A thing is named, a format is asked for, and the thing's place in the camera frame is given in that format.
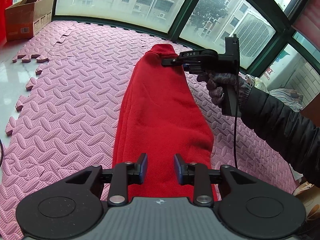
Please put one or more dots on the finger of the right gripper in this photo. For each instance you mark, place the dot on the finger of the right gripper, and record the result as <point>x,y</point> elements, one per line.
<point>196,69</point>
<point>193,57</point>

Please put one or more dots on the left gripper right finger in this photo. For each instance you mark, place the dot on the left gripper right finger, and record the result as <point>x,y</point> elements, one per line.
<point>197,175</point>

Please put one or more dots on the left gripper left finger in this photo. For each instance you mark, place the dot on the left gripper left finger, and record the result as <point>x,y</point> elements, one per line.
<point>122,176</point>

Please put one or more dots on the red knit sweater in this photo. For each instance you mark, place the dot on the red knit sweater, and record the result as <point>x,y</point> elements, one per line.
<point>160,117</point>

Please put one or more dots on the right black jacket forearm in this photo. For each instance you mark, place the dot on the right black jacket forearm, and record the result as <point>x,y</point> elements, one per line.
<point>292,135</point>

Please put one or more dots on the right gloved hand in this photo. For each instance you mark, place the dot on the right gloved hand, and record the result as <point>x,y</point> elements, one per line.
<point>216,81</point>

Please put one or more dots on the spotted white cloth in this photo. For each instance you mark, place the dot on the spotted white cloth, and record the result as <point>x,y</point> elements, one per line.
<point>253,81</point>

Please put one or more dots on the blue striped folded cloth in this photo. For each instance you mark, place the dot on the blue striped folded cloth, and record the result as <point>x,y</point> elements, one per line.
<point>289,97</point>

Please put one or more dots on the pink foam floor mat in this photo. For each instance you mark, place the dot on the pink foam floor mat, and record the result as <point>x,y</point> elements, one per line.
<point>55,177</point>

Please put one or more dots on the brown cardboard box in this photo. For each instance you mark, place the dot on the brown cardboard box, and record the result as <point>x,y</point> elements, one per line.
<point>24,19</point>

